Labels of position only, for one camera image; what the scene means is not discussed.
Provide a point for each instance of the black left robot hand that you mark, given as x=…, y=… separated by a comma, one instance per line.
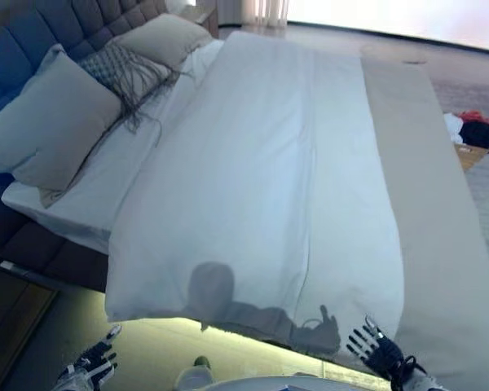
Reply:
x=98, y=360

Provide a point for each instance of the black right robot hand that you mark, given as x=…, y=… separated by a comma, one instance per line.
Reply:
x=385, y=354

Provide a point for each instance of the white duvet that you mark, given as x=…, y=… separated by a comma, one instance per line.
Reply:
x=248, y=183

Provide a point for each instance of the beige bed runner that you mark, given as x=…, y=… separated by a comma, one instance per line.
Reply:
x=432, y=203

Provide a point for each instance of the white fitted bed sheet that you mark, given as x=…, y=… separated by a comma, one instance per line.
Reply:
x=106, y=187

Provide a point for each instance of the brown wooden nightstand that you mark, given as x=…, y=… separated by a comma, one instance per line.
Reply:
x=12, y=326

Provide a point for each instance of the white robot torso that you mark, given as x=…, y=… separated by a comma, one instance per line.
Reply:
x=297, y=385

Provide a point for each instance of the large beige pillow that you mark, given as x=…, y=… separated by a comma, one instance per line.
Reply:
x=57, y=130

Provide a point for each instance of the black garment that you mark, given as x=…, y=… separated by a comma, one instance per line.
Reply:
x=478, y=136

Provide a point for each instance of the white garment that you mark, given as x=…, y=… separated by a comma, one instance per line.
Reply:
x=454, y=126

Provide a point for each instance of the red garment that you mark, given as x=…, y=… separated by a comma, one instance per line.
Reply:
x=474, y=116

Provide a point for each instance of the grey patterned fringed cushion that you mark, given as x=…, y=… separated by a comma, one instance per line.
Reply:
x=110, y=63

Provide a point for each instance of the light blue pillow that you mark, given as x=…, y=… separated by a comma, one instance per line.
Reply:
x=51, y=57

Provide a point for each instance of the grey tufted headboard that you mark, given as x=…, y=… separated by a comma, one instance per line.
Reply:
x=24, y=32

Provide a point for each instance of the light wooden nightstand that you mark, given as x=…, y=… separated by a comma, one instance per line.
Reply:
x=205, y=22

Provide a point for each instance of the beige sheer curtain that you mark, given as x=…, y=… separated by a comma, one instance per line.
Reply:
x=265, y=10

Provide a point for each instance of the dark upholstered bed frame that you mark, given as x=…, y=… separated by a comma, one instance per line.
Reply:
x=36, y=244

